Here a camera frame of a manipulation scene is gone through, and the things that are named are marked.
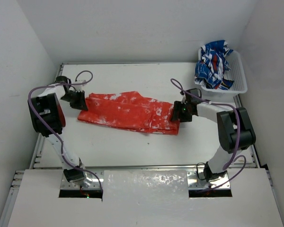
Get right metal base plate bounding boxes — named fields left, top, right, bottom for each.
left=187, top=169, right=231, bottom=191

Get purple cable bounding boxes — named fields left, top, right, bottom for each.
left=170, top=78, right=247, bottom=192
left=28, top=70, right=104, bottom=190

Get metal base plate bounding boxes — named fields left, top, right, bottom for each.
left=60, top=168, right=104, bottom=191
left=187, top=169, right=231, bottom=191

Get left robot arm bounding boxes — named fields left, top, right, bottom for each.
left=27, top=76, right=88, bottom=187

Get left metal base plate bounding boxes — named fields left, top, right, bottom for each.
left=60, top=168, right=104, bottom=191

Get red white patterned trousers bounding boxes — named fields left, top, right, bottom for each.
left=78, top=91, right=179, bottom=135

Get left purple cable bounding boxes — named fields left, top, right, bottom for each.
left=28, top=70, right=104, bottom=190

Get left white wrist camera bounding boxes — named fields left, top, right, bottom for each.
left=72, top=80, right=87, bottom=91

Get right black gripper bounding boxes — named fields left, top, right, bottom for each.
left=171, top=101, right=193, bottom=122

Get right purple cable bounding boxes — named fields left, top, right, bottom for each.
left=170, top=78, right=247, bottom=192

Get white plastic basket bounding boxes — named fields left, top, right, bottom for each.
left=198, top=51, right=248, bottom=101

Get blue white patterned garment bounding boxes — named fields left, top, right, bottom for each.
left=195, top=40, right=234, bottom=90

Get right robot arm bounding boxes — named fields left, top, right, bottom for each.
left=170, top=88, right=256, bottom=182

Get aluminium table frame rail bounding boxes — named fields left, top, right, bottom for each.
left=0, top=62, right=284, bottom=227

